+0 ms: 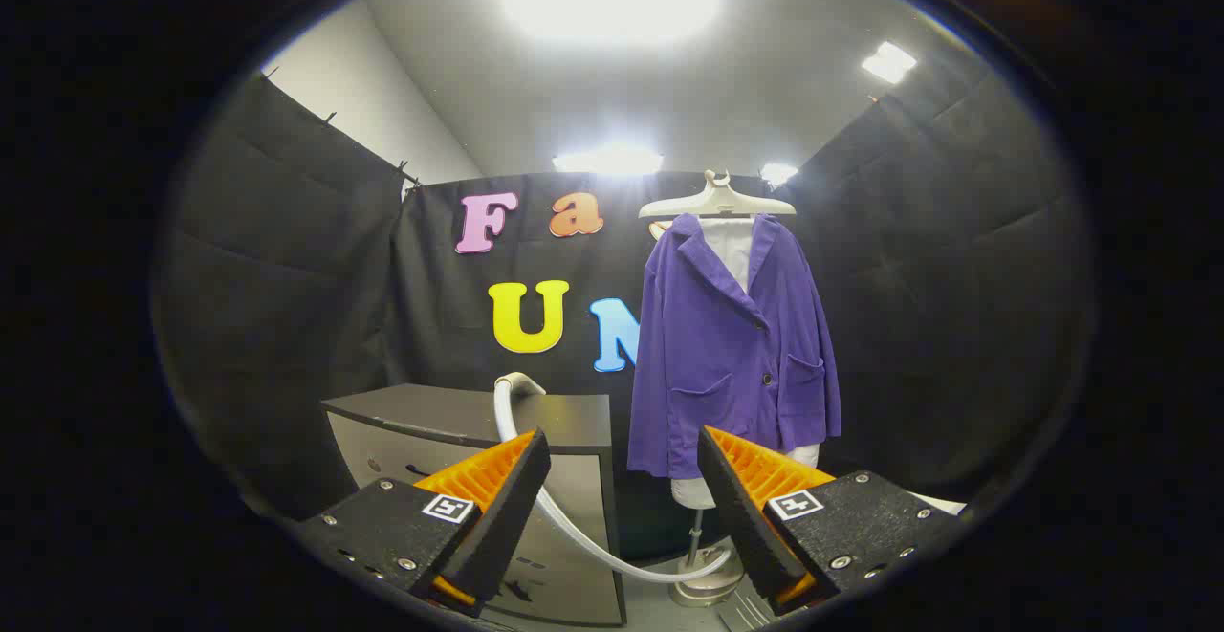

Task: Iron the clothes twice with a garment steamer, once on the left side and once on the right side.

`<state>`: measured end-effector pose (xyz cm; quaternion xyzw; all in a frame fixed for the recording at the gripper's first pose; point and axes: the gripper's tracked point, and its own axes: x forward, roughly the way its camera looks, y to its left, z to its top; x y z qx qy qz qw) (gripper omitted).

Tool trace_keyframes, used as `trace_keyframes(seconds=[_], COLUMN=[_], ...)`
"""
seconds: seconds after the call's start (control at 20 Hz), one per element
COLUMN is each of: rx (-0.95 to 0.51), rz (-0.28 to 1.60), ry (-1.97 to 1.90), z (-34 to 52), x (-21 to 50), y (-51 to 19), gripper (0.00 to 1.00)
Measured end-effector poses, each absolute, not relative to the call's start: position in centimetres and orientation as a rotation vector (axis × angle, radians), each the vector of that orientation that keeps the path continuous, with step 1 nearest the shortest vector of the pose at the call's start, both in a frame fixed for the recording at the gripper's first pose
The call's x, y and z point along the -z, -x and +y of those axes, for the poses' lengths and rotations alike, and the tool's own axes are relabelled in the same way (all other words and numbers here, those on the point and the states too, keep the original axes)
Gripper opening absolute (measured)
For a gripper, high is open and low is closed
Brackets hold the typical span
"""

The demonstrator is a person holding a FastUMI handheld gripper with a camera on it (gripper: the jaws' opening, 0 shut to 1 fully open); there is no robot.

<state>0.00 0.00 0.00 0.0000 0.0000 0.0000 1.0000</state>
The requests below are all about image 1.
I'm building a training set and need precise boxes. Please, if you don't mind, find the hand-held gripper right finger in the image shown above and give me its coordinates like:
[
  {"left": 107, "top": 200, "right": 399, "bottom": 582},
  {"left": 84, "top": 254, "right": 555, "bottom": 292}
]
[{"left": 696, "top": 425, "right": 962, "bottom": 619}]

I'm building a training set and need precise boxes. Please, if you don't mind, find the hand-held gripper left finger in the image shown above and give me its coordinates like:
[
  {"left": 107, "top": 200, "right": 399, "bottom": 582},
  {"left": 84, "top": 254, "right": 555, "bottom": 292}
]
[{"left": 295, "top": 426, "right": 554, "bottom": 619}]

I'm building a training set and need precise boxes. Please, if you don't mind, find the purple jacket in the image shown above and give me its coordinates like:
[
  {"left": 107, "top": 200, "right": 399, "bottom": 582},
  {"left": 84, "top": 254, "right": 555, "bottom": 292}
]
[{"left": 626, "top": 213, "right": 844, "bottom": 480}]

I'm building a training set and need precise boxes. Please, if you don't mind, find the white clothes hanger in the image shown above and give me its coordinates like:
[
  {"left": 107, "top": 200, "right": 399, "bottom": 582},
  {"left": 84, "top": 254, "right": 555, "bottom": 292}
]
[{"left": 638, "top": 169, "right": 798, "bottom": 222}]

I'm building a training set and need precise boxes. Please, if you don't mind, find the grey cabinet with dark top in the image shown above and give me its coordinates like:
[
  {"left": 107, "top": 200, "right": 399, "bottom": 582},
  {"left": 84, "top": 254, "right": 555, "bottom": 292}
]
[{"left": 320, "top": 383, "right": 627, "bottom": 628}]

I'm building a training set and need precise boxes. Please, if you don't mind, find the white mannequin torso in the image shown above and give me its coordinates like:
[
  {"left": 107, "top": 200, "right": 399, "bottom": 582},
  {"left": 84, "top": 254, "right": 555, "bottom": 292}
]
[{"left": 669, "top": 217, "right": 823, "bottom": 511}]

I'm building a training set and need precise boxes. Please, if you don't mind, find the black backdrop cloth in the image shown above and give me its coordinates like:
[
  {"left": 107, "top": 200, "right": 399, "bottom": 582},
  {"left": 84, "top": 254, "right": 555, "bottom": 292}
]
[{"left": 153, "top": 39, "right": 1096, "bottom": 566}]

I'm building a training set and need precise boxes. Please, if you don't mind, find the small ceiling light panel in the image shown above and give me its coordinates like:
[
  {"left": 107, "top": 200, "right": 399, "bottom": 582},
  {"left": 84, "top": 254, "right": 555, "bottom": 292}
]
[{"left": 861, "top": 41, "right": 919, "bottom": 85}]

